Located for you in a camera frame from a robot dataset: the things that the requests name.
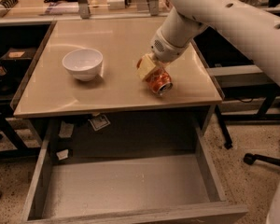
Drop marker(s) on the beige top cabinet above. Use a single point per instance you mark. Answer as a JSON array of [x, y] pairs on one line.
[[52, 92]]

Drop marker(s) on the red coke can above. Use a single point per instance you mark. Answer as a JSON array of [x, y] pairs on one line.
[[159, 81]]

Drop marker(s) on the dark box with label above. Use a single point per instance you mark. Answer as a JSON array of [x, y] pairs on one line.
[[19, 56]]

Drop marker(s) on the black office chair base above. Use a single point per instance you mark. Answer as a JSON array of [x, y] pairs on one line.
[[251, 158]]

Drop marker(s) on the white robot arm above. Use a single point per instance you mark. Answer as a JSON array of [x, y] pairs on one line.
[[255, 32]]

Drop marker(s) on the white bowl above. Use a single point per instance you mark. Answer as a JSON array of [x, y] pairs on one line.
[[83, 64]]

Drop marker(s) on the open grey wooden drawer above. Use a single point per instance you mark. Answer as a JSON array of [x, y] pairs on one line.
[[140, 169]]

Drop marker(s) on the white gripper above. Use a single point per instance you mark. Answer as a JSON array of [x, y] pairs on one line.
[[167, 50]]

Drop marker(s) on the white paper tag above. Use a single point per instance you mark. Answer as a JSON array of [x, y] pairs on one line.
[[99, 122]]

